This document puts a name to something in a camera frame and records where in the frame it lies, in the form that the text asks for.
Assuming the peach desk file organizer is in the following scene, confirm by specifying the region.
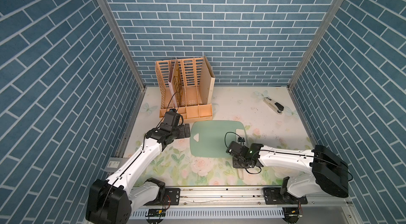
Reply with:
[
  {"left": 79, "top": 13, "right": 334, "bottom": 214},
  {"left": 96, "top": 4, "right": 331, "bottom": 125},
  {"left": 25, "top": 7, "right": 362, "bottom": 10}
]
[{"left": 155, "top": 56, "right": 215, "bottom": 123}]

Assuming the right circuit board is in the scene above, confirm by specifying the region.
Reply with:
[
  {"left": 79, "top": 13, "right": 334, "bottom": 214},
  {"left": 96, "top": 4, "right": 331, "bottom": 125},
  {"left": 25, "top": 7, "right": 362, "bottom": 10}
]
[{"left": 282, "top": 207, "right": 302, "bottom": 224}]

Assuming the floral table mat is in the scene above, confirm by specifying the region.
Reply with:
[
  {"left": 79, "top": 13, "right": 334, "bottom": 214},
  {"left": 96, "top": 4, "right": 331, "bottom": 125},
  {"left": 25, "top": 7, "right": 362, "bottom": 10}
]
[{"left": 124, "top": 87, "right": 313, "bottom": 187}]

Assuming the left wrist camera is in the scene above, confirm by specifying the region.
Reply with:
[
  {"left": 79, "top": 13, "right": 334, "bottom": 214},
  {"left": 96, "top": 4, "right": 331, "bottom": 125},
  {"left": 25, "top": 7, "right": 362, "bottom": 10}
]
[{"left": 163, "top": 108, "right": 184, "bottom": 127}]

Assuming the green cutting board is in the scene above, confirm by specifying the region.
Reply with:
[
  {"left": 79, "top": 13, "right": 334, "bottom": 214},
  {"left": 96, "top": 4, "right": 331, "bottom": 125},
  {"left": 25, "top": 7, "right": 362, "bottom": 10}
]
[{"left": 190, "top": 120, "right": 246, "bottom": 158}]

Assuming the clear plastic box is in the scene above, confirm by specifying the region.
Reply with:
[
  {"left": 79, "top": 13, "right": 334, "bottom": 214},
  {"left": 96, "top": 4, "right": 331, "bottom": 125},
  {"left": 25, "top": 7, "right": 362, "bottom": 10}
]
[{"left": 104, "top": 157, "right": 126, "bottom": 173}]

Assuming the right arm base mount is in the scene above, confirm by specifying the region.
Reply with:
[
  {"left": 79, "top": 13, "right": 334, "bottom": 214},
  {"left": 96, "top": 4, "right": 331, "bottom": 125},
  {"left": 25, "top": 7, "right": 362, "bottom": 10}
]
[{"left": 263, "top": 187, "right": 308, "bottom": 205}]

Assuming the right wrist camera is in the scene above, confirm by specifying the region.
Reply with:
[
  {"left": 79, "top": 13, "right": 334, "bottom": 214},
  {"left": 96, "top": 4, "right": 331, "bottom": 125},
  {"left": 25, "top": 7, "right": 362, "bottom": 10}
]
[{"left": 226, "top": 141, "right": 249, "bottom": 159}]

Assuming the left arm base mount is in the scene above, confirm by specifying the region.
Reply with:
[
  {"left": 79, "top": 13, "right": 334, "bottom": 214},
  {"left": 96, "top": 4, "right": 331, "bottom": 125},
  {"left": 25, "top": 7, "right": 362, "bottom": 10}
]
[{"left": 144, "top": 188, "right": 181, "bottom": 206}]

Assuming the white vented cable tray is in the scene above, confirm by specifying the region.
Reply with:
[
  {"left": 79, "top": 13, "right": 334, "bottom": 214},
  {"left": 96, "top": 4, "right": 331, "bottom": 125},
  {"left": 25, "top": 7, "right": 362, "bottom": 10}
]
[{"left": 128, "top": 209, "right": 284, "bottom": 220}]

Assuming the white black stapler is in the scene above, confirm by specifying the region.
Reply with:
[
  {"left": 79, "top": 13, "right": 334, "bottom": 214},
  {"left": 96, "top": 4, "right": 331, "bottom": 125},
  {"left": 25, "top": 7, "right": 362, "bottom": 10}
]
[{"left": 263, "top": 97, "right": 284, "bottom": 114}]

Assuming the circuit board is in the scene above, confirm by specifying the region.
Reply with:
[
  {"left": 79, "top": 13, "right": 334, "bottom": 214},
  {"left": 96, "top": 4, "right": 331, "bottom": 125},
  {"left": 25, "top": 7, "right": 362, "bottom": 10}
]
[
  {"left": 145, "top": 209, "right": 166, "bottom": 224},
  {"left": 282, "top": 207, "right": 302, "bottom": 224}
]

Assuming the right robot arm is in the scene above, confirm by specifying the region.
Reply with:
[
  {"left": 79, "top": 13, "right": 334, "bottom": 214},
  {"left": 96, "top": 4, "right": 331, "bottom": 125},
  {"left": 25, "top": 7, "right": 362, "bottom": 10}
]
[{"left": 226, "top": 141, "right": 353, "bottom": 204}]

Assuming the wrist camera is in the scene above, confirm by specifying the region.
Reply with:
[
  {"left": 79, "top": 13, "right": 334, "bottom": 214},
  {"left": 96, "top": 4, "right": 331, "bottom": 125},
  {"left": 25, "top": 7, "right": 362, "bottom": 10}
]
[
  {"left": 226, "top": 141, "right": 249, "bottom": 159},
  {"left": 163, "top": 108, "right": 184, "bottom": 127}
]

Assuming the brown book in organizer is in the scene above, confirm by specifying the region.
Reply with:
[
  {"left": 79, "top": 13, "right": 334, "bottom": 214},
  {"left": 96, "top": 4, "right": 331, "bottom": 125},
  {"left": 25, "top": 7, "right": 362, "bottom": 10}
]
[{"left": 168, "top": 60, "right": 182, "bottom": 108}]

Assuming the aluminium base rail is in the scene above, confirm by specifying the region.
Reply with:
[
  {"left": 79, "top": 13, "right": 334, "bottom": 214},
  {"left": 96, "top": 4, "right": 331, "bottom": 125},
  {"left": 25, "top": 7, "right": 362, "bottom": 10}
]
[{"left": 126, "top": 186, "right": 362, "bottom": 224}]

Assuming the left circuit board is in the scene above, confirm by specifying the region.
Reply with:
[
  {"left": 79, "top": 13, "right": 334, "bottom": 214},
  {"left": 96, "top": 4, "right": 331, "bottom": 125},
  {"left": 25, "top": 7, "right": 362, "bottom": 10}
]
[{"left": 145, "top": 209, "right": 166, "bottom": 224}]

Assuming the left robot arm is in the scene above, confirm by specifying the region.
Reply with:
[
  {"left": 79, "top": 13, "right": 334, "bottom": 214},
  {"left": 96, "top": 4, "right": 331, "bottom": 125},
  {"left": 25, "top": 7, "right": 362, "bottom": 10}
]
[{"left": 85, "top": 124, "right": 190, "bottom": 224}]

